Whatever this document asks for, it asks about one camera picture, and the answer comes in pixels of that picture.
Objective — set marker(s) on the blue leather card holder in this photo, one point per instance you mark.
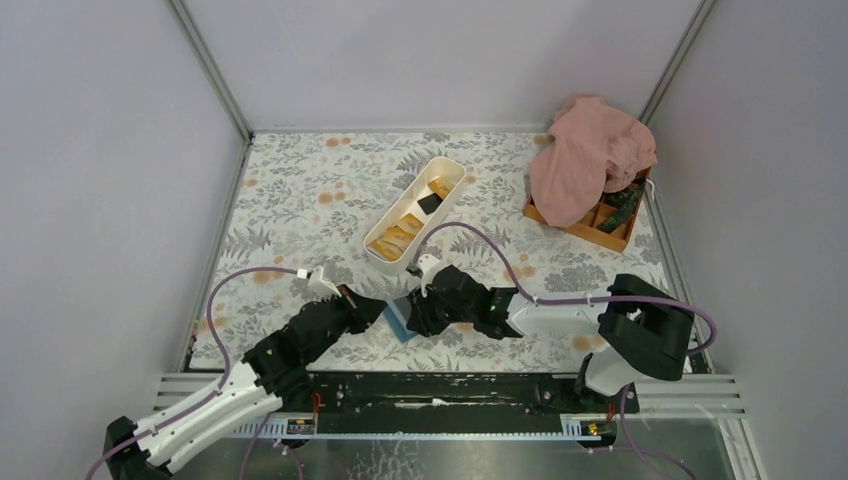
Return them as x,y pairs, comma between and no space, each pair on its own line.
397,313

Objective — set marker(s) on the black item in bin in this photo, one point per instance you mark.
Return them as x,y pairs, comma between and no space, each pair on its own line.
430,203

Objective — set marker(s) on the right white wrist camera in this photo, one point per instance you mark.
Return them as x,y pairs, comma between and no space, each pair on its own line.
426,267

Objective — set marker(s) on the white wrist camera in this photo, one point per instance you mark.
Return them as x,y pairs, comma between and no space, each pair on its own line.
426,267
318,283

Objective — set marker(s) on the white oblong plastic bin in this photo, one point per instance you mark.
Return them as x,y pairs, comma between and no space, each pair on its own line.
406,206

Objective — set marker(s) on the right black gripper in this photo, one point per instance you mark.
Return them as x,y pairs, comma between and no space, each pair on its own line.
421,320

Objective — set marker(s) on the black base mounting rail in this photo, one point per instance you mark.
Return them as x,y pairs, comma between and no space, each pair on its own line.
350,393

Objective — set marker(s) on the floral patterned table mat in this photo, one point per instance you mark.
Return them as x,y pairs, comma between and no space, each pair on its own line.
309,200

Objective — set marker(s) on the pink crumpled cloth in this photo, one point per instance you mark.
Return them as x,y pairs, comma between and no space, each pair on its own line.
595,149

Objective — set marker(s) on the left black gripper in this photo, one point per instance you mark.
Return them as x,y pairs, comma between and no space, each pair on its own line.
362,311

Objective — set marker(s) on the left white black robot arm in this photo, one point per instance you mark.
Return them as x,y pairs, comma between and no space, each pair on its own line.
271,376

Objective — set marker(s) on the white slotted cable duct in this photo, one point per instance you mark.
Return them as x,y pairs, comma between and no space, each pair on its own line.
420,424

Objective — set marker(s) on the green camouflage item in tray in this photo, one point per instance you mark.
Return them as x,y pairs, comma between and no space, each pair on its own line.
623,204

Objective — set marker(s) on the orange wooden divided tray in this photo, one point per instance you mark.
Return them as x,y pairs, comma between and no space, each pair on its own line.
617,241

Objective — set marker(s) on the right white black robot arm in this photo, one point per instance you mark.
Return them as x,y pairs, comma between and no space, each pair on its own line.
646,332

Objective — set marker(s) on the tan credit card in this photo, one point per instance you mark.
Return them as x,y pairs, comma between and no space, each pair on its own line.
398,237

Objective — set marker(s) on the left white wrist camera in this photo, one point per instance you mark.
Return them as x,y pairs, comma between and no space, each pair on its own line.
318,283

